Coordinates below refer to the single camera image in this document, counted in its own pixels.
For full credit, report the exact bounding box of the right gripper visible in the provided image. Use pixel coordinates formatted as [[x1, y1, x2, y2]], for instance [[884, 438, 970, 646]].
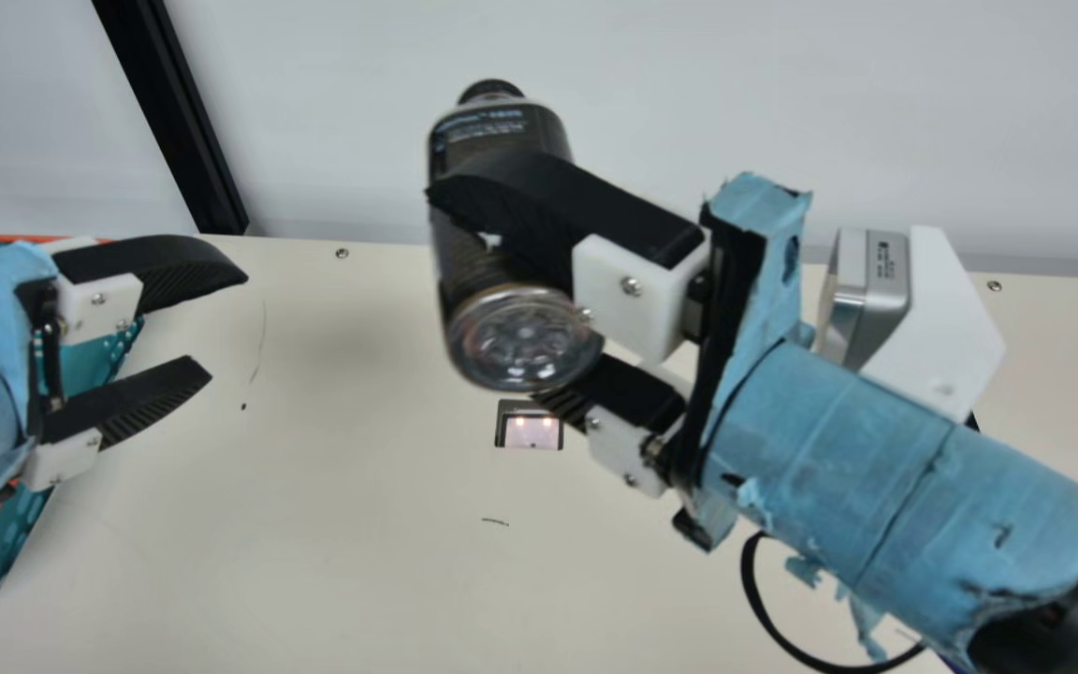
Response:
[[425, 150, 1078, 661]]

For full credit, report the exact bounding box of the dark coffee bottle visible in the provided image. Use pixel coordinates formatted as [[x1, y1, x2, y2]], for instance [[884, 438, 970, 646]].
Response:
[[425, 80, 605, 392]]

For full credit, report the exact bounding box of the teal shopping basket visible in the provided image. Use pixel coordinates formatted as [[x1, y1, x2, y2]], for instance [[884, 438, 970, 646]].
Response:
[[0, 234, 147, 656]]

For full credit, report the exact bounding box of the small square scanner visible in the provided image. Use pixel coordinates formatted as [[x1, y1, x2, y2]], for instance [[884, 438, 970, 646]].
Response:
[[494, 399, 565, 452]]

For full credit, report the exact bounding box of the black post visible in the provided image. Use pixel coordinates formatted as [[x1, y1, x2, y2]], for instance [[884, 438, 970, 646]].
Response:
[[93, 0, 250, 236]]

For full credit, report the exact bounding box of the black cable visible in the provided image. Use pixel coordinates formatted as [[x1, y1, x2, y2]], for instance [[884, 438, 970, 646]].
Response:
[[740, 531, 933, 674]]

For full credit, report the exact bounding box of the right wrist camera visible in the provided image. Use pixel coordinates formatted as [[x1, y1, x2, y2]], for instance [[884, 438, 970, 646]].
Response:
[[815, 225, 1008, 424]]

